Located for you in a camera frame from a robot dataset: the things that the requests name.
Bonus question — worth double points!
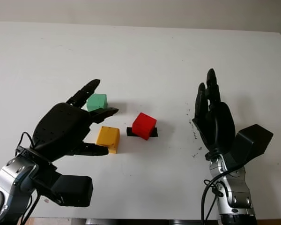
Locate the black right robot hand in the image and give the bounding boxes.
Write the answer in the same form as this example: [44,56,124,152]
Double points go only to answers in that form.
[192,68,236,157]

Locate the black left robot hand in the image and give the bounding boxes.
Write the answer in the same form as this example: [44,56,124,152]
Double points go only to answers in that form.
[32,79,119,162]

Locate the green cube block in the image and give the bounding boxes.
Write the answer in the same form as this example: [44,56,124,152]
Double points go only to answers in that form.
[86,93,108,112]

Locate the yellow cube block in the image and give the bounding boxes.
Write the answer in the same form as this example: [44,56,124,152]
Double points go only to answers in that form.
[95,126,120,154]

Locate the red cube block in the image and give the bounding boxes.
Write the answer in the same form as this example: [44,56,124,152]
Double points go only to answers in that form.
[132,112,157,141]

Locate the black tape strip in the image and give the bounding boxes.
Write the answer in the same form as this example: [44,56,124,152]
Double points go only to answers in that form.
[126,127,159,138]

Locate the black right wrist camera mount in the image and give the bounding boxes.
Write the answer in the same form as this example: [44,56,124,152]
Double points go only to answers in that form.
[222,124,274,168]

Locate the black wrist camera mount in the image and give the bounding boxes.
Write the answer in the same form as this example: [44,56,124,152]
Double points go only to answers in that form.
[29,164,94,208]
[222,124,274,168]

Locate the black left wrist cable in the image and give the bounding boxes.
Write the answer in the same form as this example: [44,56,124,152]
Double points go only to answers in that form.
[14,132,42,225]

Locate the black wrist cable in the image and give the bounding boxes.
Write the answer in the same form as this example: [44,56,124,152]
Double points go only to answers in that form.
[200,164,244,225]
[14,132,42,225]

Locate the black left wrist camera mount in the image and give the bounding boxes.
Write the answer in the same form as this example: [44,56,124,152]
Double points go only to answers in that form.
[29,164,94,208]

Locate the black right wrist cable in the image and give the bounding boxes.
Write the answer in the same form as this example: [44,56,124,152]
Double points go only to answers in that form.
[200,164,244,225]

